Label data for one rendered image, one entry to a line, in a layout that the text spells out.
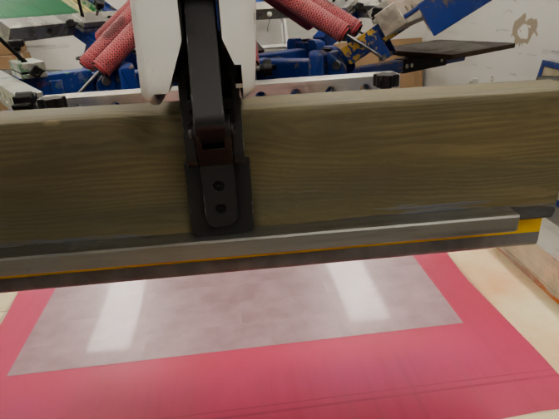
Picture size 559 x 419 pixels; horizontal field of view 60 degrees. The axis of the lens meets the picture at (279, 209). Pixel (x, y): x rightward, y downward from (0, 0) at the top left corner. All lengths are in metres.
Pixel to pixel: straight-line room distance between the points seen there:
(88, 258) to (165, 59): 0.11
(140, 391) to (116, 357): 0.04
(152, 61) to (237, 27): 0.04
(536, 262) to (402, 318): 0.13
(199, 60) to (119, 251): 0.11
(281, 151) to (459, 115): 0.09
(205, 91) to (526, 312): 0.32
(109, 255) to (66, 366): 0.16
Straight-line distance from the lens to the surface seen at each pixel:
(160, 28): 0.20
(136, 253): 0.26
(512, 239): 0.33
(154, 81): 0.20
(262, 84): 0.94
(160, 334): 0.40
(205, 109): 0.19
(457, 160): 0.28
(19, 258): 0.27
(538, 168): 0.30
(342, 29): 1.32
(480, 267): 0.48
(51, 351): 0.42
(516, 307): 0.44
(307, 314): 0.40
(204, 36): 0.20
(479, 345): 0.39
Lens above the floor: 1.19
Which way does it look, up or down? 24 degrees down
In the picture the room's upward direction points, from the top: 3 degrees counter-clockwise
